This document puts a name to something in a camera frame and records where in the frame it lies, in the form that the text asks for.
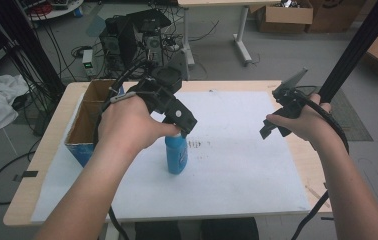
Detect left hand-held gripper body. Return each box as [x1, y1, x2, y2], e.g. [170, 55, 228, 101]
[133, 66, 199, 134]

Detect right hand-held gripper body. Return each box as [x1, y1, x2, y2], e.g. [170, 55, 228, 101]
[271, 67, 310, 122]

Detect blue plastic bottle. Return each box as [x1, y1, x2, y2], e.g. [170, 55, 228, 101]
[164, 132, 189, 175]

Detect person's right hand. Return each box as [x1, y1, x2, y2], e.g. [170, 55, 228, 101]
[265, 93, 339, 144]

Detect person's left hand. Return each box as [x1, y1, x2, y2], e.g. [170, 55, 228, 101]
[97, 95, 182, 158]

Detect white table mat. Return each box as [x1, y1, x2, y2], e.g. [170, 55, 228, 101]
[30, 90, 312, 224]

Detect grey floor mat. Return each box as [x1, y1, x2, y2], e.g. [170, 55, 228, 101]
[295, 85, 375, 142]

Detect white-legged desk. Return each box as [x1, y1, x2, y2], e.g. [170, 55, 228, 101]
[176, 0, 282, 68]

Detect black computer tower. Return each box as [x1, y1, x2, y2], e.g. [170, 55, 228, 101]
[98, 8, 173, 74]

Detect small brown cardboard box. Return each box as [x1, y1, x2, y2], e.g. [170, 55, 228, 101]
[255, 0, 315, 34]

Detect open cardboard box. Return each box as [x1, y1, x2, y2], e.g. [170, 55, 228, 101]
[64, 78, 126, 168]

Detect black metal stand pole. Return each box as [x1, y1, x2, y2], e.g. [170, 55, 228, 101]
[318, 0, 378, 105]

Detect small grey power supply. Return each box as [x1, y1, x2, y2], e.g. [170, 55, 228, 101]
[81, 48, 96, 78]

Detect closed brown cardboard box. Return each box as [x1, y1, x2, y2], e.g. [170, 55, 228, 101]
[305, 0, 369, 34]

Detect person's legs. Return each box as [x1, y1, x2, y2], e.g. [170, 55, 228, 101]
[133, 217, 261, 240]

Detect wooden table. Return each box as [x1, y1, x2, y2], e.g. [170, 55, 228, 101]
[2, 79, 333, 228]

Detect round white table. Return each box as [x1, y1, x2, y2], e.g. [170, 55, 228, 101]
[19, 0, 85, 22]

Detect black tape strip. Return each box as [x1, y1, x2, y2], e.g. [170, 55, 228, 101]
[12, 170, 40, 183]

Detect grey strap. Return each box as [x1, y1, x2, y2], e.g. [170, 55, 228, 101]
[109, 91, 138, 104]

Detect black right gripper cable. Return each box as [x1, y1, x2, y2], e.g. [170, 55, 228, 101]
[289, 90, 351, 240]

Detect black stand with cables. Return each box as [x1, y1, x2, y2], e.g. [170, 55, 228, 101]
[0, 0, 67, 101]

